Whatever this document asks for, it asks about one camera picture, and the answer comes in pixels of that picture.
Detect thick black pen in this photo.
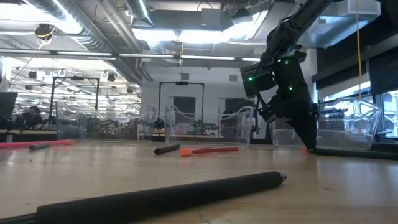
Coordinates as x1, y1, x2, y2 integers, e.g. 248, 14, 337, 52
0, 170, 289, 224

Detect black gantry frame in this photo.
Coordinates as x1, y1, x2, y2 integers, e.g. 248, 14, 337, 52
49, 75, 101, 125
157, 81, 205, 128

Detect black monitor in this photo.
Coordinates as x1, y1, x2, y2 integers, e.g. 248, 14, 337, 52
0, 91, 19, 119

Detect black ceiling cable reel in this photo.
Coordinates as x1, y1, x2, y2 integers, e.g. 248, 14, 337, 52
33, 22, 57, 43

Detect person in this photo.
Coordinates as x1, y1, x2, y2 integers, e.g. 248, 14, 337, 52
17, 105, 45, 129

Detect clear plastic bin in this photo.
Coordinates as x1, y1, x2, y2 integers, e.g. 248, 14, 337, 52
55, 100, 158, 143
164, 104, 255, 146
271, 96, 384, 151

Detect short dark grey crayon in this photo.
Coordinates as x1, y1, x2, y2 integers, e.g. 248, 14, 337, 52
28, 142, 51, 151

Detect short black crayon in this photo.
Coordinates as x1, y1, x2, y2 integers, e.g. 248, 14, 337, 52
153, 143, 182, 156

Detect long ceiling light bar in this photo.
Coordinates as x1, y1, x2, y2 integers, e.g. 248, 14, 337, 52
0, 48, 261, 63

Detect long black pen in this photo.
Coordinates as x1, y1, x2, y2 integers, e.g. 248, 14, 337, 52
310, 147, 398, 161

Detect yellow hanging cord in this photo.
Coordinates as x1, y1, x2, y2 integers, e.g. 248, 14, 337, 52
355, 0, 364, 100

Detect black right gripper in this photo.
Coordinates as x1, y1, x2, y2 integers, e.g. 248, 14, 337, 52
256, 51, 320, 153

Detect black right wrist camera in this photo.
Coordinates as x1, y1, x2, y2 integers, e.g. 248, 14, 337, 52
239, 63, 278, 99

